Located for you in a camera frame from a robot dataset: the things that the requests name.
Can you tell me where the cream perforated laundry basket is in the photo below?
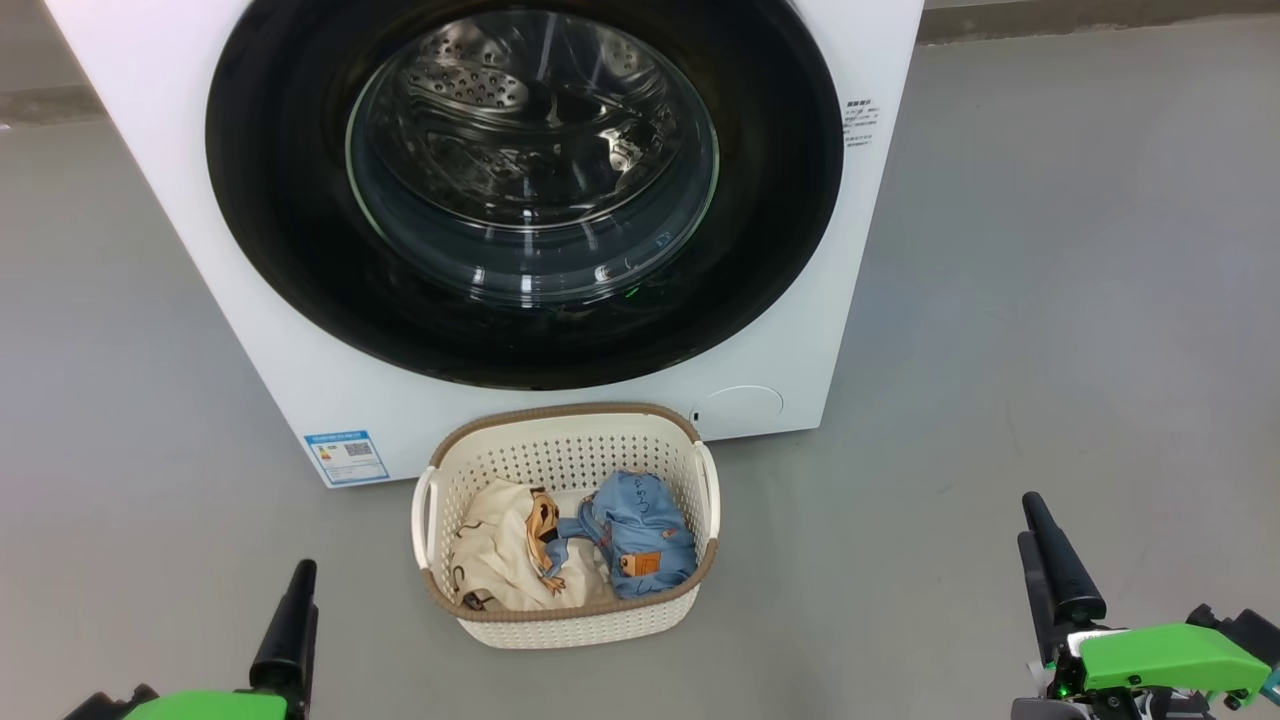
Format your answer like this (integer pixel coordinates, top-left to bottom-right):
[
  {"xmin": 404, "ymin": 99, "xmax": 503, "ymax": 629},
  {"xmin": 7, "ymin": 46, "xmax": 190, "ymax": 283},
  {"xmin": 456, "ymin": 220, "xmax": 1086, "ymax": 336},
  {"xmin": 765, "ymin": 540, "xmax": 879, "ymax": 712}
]
[{"xmin": 411, "ymin": 403, "xmax": 721, "ymax": 651}]

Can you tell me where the round white filter cover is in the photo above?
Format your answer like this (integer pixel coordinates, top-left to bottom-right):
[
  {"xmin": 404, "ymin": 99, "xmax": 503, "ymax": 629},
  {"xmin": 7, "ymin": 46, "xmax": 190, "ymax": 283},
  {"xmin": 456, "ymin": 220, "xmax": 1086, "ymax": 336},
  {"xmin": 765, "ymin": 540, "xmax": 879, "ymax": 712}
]
[{"xmin": 692, "ymin": 386, "xmax": 785, "ymax": 439}]

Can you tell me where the black round glass door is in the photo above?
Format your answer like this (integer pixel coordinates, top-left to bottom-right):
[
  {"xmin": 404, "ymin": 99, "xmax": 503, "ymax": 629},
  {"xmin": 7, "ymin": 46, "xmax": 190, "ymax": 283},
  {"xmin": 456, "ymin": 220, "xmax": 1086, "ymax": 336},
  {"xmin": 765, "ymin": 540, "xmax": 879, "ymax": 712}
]
[{"xmin": 205, "ymin": 0, "xmax": 846, "ymax": 391}]

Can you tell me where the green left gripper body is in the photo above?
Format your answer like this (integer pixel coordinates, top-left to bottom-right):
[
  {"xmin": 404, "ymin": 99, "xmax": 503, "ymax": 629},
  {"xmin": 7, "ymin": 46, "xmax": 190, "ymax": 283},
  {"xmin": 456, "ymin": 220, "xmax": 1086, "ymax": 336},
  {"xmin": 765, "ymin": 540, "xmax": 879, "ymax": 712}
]
[{"xmin": 122, "ymin": 688, "xmax": 291, "ymax": 720}]

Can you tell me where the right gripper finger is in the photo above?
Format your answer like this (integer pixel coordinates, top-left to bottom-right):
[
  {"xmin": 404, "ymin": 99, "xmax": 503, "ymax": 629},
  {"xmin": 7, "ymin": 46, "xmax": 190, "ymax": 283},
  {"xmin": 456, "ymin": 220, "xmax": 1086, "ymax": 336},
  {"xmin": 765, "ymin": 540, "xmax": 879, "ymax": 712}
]
[
  {"xmin": 1022, "ymin": 492, "xmax": 1107, "ymax": 627},
  {"xmin": 1018, "ymin": 532, "xmax": 1059, "ymax": 666}
]

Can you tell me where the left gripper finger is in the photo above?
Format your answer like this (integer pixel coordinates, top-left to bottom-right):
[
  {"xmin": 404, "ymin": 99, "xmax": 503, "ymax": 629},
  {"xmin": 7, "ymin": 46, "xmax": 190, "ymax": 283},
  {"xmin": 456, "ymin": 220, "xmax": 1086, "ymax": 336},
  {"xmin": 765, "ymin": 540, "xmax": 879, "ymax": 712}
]
[
  {"xmin": 302, "ymin": 585, "xmax": 320, "ymax": 693},
  {"xmin": 250, "ymin": 560, "xmax": 317, "ymax": 693}
]

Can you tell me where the perforated steel drum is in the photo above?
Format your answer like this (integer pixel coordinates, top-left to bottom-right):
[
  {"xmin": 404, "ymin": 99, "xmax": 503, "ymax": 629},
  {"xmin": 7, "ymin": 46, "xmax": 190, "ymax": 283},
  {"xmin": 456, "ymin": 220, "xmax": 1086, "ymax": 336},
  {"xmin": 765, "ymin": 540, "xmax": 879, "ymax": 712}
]
[{"xmin": 400, "ymin": 12, "xmax": 693, "ymax": 206}]

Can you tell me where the blue denim garment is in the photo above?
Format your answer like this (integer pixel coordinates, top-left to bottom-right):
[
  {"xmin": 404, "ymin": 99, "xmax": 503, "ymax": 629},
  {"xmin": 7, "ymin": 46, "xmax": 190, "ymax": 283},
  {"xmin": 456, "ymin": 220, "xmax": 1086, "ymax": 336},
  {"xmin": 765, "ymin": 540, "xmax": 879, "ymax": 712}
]
[{"xmin": 545, "ymin": 470, "xmax": 699, "ymax": 601}]

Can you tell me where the blue energy label sticker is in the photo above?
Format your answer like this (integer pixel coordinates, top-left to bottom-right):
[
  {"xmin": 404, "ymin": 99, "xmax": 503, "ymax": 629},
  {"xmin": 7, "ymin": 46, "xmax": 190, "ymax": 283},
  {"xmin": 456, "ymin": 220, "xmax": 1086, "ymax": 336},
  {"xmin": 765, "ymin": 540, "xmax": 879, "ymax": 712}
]
[{"xmin": 304, "ymin": 430, "xmax": 391, "ymax": 488}]

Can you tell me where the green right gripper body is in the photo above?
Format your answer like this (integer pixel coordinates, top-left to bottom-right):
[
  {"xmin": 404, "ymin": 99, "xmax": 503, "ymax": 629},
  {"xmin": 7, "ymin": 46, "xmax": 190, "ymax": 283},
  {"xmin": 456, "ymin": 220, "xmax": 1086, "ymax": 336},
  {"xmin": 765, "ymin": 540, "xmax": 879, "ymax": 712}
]
[{"xmin": 1012, "ymin": 622, "xmax": 1273, "ymax": 720}]

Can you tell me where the cream printed garment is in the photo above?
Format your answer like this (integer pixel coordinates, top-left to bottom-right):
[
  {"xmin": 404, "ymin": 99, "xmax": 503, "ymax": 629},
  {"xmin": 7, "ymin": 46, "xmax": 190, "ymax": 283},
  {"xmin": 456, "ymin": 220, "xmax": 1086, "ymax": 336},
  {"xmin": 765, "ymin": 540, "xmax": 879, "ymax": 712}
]
[{"xmin": 452, "ymin": 478, "xmax": 616, "ymax": 613}]

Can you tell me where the white front-load washing machine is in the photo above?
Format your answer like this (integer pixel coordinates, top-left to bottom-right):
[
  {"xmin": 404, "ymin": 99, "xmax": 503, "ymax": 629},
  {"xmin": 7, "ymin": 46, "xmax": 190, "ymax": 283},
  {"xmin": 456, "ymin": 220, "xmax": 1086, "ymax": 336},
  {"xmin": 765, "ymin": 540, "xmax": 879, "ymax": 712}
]
[{"xmin": 45, "ymin": 0, "xmax": 926, "ymax": 489}]

